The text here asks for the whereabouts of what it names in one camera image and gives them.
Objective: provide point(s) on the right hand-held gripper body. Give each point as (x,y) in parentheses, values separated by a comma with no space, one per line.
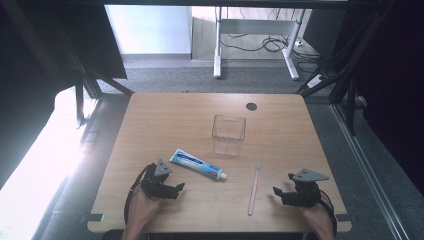
(305,190)

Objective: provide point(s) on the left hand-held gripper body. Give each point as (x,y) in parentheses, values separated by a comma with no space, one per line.
(154,187)

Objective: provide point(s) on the pink toothbrush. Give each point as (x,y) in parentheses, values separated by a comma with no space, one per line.
(254,190)

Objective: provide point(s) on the white and blue toothpaste tube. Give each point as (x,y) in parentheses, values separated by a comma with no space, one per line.
(197,164)

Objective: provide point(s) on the clear plastic cup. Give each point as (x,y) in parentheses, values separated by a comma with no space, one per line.
(228,135)

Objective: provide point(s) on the person's left hand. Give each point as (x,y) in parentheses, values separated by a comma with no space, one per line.
(144,208)

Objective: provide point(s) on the person's right hand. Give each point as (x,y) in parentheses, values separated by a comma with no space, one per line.
(315,215)

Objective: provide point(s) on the white power strip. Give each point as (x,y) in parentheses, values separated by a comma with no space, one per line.
(315,81)

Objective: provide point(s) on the black metal stand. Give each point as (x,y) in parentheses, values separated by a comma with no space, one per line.
(346,73)
(85,83)

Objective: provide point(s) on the dark curtain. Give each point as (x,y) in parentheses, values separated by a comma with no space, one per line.
(40,50)
(393,83)

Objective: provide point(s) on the grey floor rail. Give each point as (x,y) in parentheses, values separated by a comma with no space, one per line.
(370,173)

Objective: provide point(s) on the white metal desk frame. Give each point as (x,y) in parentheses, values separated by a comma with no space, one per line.
(256,26)

